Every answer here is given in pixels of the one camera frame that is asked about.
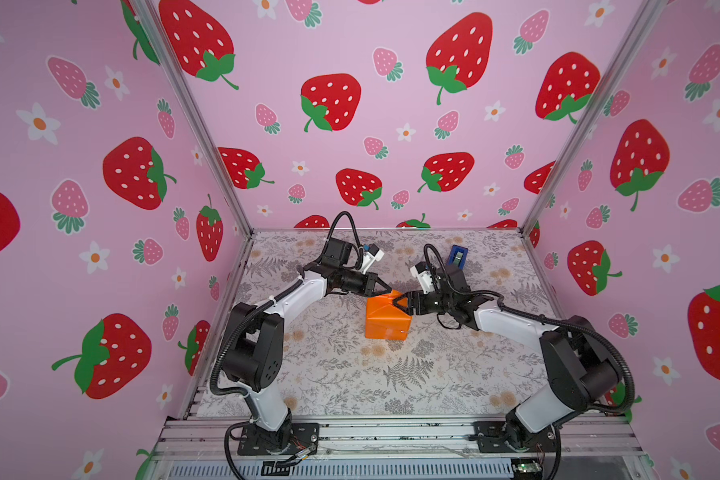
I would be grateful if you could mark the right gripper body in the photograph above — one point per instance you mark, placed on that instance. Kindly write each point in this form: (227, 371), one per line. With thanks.
(432, 302)

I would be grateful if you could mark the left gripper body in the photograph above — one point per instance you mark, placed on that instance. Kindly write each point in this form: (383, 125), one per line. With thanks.
(353, 283)

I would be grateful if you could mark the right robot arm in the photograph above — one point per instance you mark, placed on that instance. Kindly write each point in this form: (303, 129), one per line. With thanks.
(580, 364)

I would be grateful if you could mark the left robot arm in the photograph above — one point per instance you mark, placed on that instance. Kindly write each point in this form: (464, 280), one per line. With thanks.
(251, 351)

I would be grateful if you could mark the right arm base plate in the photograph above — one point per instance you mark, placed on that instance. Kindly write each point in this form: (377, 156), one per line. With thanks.
(500, 437)

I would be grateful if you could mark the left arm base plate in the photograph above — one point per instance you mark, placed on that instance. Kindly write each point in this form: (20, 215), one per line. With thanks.
(289, 440)

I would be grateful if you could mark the aluminium front rail frame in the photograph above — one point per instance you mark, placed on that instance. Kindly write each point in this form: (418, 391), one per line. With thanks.
(411, 447)

